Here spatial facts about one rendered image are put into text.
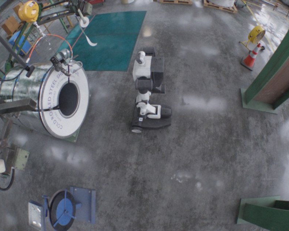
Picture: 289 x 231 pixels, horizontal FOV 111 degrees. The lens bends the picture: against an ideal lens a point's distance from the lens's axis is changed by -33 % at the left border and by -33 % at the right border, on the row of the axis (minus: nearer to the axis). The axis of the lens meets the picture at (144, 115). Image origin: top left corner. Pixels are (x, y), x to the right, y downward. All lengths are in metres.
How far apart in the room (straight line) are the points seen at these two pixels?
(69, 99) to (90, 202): 1.77
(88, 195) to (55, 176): 0.78
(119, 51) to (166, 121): 2.14
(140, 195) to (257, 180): 2.08
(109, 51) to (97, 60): 0.39
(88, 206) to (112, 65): 2.91
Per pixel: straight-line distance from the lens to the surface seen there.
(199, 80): 3.12
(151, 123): 2.41
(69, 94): 2.64
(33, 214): 2.17
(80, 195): 2.79
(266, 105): 3.57
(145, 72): 1.38
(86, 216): 2.82
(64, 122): 2.30
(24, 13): 1.62
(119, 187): 2.52
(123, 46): 3.91
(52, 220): 2.06
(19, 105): 0.97
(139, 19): 4.89
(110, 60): 3.62
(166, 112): 2.28
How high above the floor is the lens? 2.42
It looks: 66 degrees down
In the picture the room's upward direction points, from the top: 14 degrees counter-clockwise
